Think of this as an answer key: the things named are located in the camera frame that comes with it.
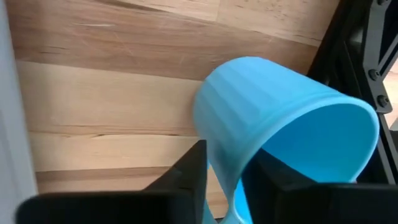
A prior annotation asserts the black aluminium table frame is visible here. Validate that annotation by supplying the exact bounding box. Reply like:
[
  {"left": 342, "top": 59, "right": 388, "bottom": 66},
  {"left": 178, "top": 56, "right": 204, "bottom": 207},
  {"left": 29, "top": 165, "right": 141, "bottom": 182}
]
[{"left": 306, "top": 0, "right": 398, "bottom": 184}]

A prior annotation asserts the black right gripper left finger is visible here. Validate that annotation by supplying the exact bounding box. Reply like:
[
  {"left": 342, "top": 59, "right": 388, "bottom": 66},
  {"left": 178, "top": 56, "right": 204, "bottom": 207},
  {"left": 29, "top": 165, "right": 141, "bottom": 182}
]
[{"left": 15, "top": 139, "right": 208, "bottom": 224}]

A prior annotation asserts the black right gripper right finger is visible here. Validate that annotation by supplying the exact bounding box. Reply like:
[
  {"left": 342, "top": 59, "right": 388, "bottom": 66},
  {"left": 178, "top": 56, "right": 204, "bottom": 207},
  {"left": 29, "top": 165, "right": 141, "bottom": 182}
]
[{"left": 242, "top": 149, "right": 398, "bottom": 224}]

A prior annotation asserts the blue plastic cup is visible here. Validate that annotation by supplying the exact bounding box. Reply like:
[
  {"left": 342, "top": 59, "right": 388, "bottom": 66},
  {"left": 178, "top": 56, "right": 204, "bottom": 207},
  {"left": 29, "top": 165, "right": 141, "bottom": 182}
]
[{"left": 192, "top": 55, "right": 381, "bottom": 224}]

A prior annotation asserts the grey plastic tray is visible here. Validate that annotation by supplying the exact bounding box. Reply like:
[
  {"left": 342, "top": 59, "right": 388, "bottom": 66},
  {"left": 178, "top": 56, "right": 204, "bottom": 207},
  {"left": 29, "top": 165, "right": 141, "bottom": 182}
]
[{"left": 0, "top": 0, "right": 39, "bottom": 224}]

